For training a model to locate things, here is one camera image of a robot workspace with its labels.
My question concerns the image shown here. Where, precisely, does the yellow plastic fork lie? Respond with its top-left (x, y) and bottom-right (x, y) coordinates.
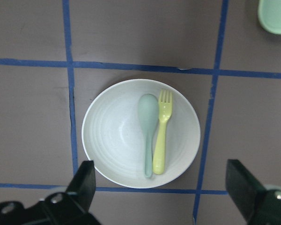
top-left (153, 90), bottom-right (173, 175)

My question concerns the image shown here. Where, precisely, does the light green plastic tray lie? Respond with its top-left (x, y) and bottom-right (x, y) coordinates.
top-left (258, 0), bottom-right (281, 35)

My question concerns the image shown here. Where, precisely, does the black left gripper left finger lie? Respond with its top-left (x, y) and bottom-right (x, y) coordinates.
top-left (0, 161), bottom-right (100, 225)

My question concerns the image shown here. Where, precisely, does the pale green plastic spoon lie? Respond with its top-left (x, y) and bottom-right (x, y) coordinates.
top-left (138, 94), bottom-right (159, 178)

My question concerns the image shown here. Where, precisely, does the white round plate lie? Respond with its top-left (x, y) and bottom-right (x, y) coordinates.
top-left (81, 79), bottom-right (200, 188)

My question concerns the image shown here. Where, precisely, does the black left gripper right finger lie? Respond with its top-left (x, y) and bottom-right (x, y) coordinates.
top-left (225, 159), bottom-right (281, 225)

